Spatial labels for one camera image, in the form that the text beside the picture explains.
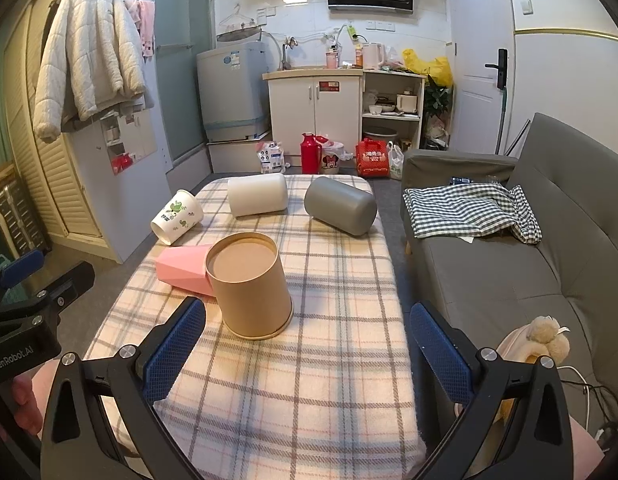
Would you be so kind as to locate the white door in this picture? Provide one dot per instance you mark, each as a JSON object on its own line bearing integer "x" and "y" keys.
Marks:
{"x": 474, "y": 35}

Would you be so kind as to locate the grey washing machine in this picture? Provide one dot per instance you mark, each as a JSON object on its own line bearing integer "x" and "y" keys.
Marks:
{"x": 229, "y": 90}

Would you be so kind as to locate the white electric kettle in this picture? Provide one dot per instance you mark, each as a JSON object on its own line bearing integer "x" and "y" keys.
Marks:
{"x": 371, "y": 57}

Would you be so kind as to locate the grey plastic cup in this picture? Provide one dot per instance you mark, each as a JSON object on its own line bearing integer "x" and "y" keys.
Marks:
{"x": 339, "y": 205}

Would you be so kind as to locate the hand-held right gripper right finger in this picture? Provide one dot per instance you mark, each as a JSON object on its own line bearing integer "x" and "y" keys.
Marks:
{"x": 439, "y": 355}

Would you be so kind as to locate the white washer stand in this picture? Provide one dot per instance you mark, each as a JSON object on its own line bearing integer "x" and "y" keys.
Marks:
{"x": 234, "y": 157}

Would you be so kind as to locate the white open shelf unit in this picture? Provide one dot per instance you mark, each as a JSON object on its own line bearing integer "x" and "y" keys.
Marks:
{"x": 389, "y": 74}

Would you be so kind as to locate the grey sofa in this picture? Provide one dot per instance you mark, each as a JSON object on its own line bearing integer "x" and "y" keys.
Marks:
{"x": 489, "y": 280}

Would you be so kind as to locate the red thermos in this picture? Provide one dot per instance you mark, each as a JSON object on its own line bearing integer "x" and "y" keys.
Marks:
{"x": 307, "y": 155}

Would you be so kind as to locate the white paper cup green print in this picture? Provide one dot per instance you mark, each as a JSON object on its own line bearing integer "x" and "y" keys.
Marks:
{"x": 176, "y": 215}

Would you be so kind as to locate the wall mirror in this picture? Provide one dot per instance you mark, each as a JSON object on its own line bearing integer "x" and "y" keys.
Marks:
{"x": 134, "y": 135}

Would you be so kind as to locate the white puffer jacket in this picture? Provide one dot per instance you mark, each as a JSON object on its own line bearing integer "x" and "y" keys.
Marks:
{"x": 89, "y": 50}

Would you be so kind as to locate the white sink cabinet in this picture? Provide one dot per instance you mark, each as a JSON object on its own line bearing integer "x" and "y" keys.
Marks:
{"x": 309, "y": 110}

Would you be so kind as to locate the yellow plastic bag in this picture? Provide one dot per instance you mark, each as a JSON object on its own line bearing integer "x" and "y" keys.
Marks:
{"x": 429, "y": 67}

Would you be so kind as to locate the frosted glass sliding door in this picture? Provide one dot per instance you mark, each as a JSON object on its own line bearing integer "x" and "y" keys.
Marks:
{"x": 181, "y": 20}

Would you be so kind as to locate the pink bottle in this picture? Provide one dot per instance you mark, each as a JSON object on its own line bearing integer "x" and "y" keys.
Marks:
{"x": 331, "y": 60}

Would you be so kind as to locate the white blue packet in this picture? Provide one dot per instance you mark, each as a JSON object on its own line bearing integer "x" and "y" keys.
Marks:
{"x": 270, "y": 157}

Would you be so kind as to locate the plaid blanket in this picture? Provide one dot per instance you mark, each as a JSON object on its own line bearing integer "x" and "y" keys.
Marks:
{"x": 329, "y": 360}

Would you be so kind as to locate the orange bottle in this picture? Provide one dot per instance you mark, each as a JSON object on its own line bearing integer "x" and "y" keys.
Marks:
{"x": 358, "y": 57}

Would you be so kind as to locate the tan paper cup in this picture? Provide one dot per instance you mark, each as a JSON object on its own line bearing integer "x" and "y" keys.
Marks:
{"x": 249, "y": 300}

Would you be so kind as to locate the green potted plant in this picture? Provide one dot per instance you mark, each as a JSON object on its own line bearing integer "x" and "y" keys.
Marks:
{"x": 436, "y": 97}

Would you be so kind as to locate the green checked cloth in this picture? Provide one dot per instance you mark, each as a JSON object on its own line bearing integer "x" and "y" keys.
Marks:
{"x": 464, "y": 210}

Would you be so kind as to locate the person's left hand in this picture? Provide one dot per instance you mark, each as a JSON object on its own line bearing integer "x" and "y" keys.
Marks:
{"x": 25, "y": 399}

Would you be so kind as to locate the pink faceted cup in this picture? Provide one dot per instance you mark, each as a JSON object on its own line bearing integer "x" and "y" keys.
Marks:
{"x": 181, "y": 270}

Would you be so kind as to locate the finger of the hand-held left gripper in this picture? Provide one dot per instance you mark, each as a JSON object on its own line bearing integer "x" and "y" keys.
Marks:
{"x": 24, "y": 266}
{"x": 71, "y": 282}

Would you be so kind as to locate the beige plush toy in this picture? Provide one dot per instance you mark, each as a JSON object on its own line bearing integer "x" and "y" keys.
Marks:
{"x": 549, "y": 335}

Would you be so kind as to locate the white light switch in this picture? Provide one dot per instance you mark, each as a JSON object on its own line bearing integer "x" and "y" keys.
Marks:
{"x": 527, "y": 7}

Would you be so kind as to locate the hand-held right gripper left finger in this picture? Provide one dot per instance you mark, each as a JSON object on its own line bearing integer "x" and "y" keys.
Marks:
{"x": 176, "y": 350}

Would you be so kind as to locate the white appliance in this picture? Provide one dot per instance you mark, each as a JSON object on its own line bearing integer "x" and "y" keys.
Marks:
{"x": 406, "y": 102}

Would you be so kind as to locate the metal faucet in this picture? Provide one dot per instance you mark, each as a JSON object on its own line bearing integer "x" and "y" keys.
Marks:
{"x": 285, "y": 55}

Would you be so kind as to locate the white plastic cup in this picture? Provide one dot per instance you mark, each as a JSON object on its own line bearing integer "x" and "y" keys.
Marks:
{"x": 256, "y": 195}

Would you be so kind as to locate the red shopping bag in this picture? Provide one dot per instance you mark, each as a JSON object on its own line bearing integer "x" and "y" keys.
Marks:
{"x": 373, "y": 160}

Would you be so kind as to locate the louvered wardrobe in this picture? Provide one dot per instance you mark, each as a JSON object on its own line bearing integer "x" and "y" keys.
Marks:
{"x": 54, "y": 175}

